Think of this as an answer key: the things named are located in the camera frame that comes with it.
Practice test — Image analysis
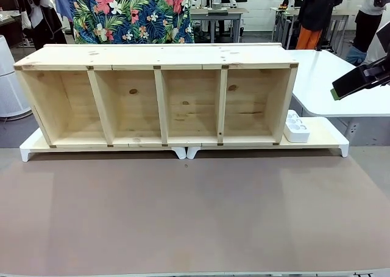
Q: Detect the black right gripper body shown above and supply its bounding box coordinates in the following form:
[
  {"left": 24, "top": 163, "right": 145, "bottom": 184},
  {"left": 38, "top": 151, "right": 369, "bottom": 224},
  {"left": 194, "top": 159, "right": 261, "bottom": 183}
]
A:
[{"left": 362, "top": 56, "right": 390, "bottom": 87}]

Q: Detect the person with black trousers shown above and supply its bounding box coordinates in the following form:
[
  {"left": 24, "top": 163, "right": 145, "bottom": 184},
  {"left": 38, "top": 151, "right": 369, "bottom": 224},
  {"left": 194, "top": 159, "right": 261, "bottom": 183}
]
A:
[{"left": 345, "top": 0, "right": 390, "bottom": 67}]

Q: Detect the white side desk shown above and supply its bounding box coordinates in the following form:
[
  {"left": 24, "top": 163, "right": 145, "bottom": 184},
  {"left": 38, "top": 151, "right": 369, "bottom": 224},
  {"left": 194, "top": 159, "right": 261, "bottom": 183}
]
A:
[{"left": 285, "top": 49, "right": 390, "bottom": 137}]

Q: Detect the wooden riser with white legs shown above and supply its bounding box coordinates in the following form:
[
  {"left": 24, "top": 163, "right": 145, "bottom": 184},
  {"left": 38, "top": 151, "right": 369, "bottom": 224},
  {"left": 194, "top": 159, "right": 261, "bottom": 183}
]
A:
[
  {"left": 186, "top": 117, "right": 350, "bottom": 160},
  {"left": 19, "top": 126, "right": 186, "bottom": 163}
]

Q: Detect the person with orange trousers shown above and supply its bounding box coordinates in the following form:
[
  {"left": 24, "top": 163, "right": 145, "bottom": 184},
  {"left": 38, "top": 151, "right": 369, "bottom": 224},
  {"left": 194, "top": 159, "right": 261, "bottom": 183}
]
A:
[{"left": 296, "top": 0, "right": 349, "bottom": 51}]

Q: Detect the white power strip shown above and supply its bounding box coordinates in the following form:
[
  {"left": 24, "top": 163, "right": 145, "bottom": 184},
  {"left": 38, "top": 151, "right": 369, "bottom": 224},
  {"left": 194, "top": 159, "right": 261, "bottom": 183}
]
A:
[{"left": 283, "top": 109, "right": 311, "bottom": 143}]

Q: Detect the background table with metal legs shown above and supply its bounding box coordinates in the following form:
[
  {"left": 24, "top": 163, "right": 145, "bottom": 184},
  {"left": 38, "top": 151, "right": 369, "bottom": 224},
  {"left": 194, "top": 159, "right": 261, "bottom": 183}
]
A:
[{"left": 270, "top": 5, "right": 359, "bottom": 51}]

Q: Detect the grey background work table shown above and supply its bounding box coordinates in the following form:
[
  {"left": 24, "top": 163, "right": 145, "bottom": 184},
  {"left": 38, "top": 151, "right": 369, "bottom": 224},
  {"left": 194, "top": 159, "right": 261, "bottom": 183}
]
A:
[{"left": 190, "top": 7, "right": 249, "bottom": 43}]

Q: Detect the four-compartment pine wood shelf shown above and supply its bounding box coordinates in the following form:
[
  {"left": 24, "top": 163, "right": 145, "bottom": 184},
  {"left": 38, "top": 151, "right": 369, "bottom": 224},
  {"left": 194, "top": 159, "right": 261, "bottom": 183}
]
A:
[{"left": 13, "top": 43, "right": 300, "bottom": 149}]

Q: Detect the person in floral shirt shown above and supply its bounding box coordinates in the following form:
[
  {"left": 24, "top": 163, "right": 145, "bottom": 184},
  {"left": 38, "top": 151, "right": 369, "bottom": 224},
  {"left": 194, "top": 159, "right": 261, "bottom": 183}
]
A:
[{"left": 68, "top": 0, "right": 196, "bottom": 45}]

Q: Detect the person in blue shirt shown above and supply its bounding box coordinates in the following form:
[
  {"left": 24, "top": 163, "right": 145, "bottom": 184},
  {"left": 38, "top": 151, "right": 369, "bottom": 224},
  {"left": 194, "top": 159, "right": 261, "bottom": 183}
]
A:
[{"left": 49, "top": 0, "right": 74, "bottom": 24}]

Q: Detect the white cylindrical air purifier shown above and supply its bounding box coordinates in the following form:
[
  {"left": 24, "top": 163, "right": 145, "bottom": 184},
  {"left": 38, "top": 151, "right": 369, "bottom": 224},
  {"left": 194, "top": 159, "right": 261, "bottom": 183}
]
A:
[{"left": 0, "top": 35, "right": 34, "bottom": 118}]

